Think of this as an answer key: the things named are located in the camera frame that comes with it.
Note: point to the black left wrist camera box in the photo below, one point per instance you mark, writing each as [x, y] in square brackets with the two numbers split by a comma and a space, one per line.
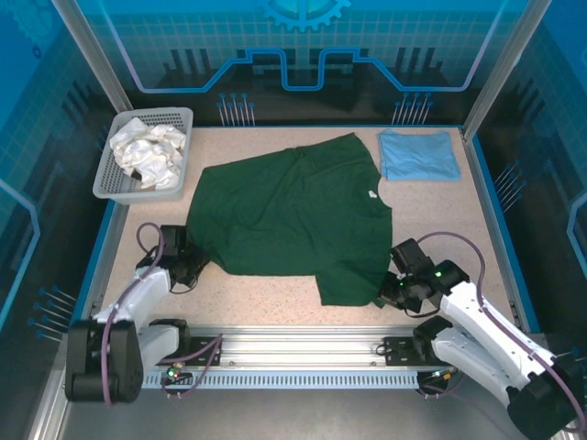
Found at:
[173, 238]

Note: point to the small board with green LED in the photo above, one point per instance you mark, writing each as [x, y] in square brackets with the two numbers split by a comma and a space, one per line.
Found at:
[174, 373]
[438, 376]

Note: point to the grey perforated plastic basket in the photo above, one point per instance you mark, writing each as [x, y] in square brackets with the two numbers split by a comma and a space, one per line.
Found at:
[174, 114]

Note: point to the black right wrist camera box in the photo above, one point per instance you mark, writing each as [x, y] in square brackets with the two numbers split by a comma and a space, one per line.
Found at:
[410, 254]

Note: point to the aluminium left frame post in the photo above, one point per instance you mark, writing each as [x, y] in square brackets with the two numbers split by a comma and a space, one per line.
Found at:
[91, 55]

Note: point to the aluminium right frame post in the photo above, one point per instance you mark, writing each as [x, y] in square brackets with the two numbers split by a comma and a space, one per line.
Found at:
[504, 64]

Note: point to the aluminium frame post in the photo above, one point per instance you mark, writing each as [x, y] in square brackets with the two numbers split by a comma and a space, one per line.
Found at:
[504, 64]
[91, 55]

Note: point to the dark green t-shirt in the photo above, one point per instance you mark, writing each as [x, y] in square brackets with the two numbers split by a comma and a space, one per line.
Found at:
[293, 211]

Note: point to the crumpled white t-shirt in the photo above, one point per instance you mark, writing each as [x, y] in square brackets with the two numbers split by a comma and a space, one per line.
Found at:
[147, 156]

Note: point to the folded light blue t-shirt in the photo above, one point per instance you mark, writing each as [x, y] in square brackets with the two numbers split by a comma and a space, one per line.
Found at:
[417, 156]

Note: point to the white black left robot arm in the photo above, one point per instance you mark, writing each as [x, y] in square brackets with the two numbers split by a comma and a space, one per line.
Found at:
[147, 284]

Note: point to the aluminium frame rail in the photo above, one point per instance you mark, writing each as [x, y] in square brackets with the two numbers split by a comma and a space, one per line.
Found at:
[298, 344]

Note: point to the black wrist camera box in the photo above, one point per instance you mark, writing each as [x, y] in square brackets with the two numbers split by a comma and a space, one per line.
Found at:
[410, 254]
[173, 238]

